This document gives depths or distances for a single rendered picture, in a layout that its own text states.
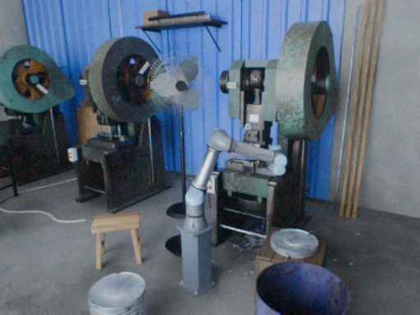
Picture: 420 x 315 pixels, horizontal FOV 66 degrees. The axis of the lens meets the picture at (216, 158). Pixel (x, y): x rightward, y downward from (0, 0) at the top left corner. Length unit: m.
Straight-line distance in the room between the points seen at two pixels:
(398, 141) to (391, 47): 0.88
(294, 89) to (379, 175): 1.87
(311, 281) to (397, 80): 2.26
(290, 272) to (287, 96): 1.03
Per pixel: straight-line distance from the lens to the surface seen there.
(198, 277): 2.26
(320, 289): 1.85
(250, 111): 2.55
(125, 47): 3.30
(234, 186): 2.58
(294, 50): 2.13
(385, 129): 3.58
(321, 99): 2.72
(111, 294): 1.90
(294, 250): 2.07
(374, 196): 3.76
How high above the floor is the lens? 1.44
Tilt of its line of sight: 16 degrees down
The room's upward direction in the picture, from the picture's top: 1 degrees counter-clockwise
